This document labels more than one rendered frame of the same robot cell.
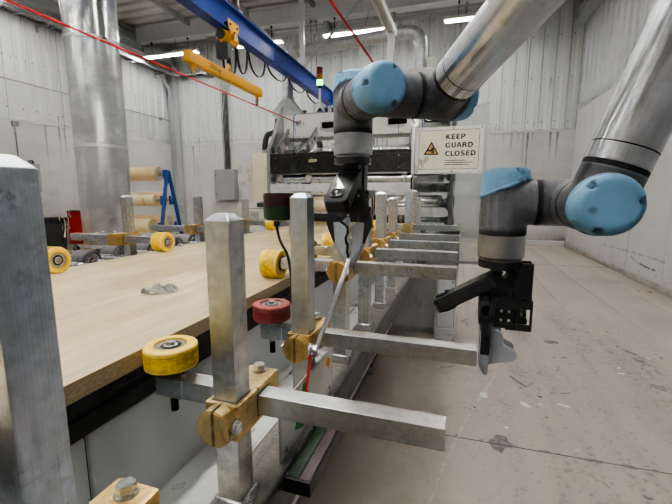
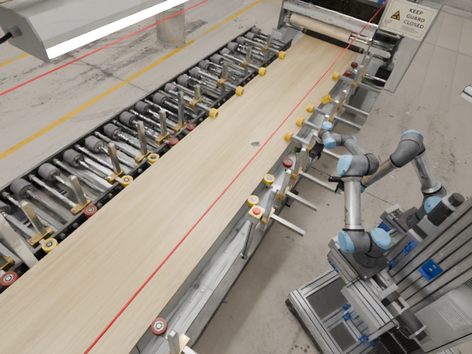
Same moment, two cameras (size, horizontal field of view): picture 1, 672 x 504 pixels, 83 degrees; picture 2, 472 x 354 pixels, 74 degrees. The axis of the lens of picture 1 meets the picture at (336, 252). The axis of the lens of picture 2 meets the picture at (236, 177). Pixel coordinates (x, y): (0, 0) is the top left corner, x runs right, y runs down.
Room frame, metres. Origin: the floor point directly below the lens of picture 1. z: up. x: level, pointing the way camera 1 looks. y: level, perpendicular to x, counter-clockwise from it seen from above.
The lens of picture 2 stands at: (-1.05, 0.33, 2.65)
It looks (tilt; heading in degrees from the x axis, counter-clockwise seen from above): 48 degrees down; 6
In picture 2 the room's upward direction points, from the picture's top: 9 degrees clockwise
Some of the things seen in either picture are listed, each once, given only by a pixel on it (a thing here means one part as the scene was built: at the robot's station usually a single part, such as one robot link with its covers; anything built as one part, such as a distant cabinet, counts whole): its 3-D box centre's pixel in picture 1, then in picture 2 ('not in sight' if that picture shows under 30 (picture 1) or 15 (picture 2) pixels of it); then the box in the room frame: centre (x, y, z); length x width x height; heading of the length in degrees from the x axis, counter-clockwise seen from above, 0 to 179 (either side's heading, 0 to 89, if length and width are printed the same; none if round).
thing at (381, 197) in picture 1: (380, 255); (329, 122); (1.44, -0.17, 0.90); 0.03 x 0.03 x 0.48; 72
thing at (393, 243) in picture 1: (390, 243); (334, 117); (1.47, -0.21, 0.95); 0.50 x 0.04 x 0.04; 72
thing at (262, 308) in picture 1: (272, 326); (286, 166); (0.79, 0.14, 0.85); 0.08 x 0.08 x 0.11
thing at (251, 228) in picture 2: not in sight; (248, 238); (0.00, 0.30, 0.93); 0.05 x 0.04 x 0.45; 162
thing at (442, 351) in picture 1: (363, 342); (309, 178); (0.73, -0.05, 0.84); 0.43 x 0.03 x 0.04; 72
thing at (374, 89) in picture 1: (382, 93); (331, 140); (0.67, -0.08, 1.30); 0.11 x 0.11 x 0.08; 16
